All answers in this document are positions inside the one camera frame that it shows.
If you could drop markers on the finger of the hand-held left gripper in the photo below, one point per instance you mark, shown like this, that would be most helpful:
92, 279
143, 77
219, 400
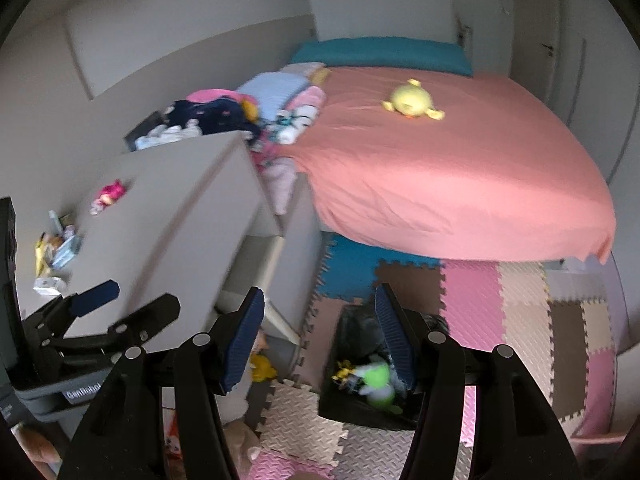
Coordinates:
95, 296
150, 316

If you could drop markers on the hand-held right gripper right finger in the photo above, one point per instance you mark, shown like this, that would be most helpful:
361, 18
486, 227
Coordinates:
395, 345

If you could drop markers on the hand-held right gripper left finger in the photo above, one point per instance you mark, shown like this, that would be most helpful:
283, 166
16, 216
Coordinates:
245, 340

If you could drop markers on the white packet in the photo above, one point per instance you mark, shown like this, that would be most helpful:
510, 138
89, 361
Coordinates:
49, 286

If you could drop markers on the black trash bin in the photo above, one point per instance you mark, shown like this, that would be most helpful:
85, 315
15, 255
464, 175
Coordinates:
350, 330

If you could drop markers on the yellow packet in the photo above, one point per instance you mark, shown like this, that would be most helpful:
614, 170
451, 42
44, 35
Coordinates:
45, 255

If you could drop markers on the pink doll toy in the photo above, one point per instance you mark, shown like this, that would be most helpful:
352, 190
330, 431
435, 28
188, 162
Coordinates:
107, 196

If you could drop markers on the person's left hand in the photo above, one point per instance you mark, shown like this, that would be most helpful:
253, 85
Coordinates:
32, 450

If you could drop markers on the small yellow floor toy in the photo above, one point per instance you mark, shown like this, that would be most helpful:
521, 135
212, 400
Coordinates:
262, 367

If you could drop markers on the green toy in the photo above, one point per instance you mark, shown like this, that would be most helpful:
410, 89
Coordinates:
376, 382

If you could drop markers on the light blue box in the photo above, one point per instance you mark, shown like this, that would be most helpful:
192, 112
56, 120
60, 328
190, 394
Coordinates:
67, 252

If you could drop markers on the yellow black toy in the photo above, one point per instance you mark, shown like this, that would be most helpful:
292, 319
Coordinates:
345, 376

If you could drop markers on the white cabinet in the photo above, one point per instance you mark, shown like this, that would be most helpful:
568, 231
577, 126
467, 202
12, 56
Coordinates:
165, 240

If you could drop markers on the small desk clutter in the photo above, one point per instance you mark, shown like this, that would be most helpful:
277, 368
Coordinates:
56, 222

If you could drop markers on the tan cloth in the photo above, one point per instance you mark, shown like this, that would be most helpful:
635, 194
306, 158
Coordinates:
242, 447

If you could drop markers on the orange white package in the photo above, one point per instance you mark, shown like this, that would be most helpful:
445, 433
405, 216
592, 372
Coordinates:
173, 440

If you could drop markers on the foam puzzle floor mat tiles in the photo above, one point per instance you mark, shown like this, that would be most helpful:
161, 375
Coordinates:
520, 320

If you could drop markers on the pale pink hanging cloth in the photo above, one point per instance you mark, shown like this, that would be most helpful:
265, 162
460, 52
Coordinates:
280, 180

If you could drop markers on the bed with pink sheet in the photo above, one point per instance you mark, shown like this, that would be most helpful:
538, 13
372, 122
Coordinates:
450, 170

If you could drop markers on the navy garment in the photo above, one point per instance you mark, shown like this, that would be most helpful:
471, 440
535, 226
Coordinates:
210, 112

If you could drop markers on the yellow plush toy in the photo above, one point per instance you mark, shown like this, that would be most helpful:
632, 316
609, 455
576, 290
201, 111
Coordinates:
410, 100

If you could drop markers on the pink white folded clothes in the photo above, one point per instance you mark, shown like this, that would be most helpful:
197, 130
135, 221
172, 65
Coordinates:
307, 102

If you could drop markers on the light blue folded blanket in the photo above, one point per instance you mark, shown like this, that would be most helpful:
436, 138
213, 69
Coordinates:
275, 92

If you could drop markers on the pastel folded blanket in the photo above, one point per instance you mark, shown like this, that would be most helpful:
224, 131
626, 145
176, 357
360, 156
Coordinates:
305, 69

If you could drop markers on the teal pillow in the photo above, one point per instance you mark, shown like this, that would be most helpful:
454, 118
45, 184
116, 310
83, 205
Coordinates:
380, 55

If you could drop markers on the grey wardrobe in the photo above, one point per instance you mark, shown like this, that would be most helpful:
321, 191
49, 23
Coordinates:
575, 60

